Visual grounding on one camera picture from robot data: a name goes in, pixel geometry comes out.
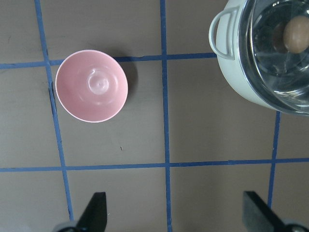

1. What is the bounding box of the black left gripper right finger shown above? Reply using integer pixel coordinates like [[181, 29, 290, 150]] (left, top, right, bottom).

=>
[[242, 191, 289, 232]]

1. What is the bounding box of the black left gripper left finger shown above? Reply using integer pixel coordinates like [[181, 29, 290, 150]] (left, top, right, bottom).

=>
[[76, 192, 107, 232]]

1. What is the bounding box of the brown egg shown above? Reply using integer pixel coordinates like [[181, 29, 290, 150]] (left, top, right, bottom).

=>
[[283, 15, 309, 54]]

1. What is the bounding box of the light green metal pot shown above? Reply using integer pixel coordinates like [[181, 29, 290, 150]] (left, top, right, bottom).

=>
[[209, 0, 309, 116]]

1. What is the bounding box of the pink bowl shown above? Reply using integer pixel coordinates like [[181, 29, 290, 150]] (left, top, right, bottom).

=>
[[55, 50, 128, 123]]

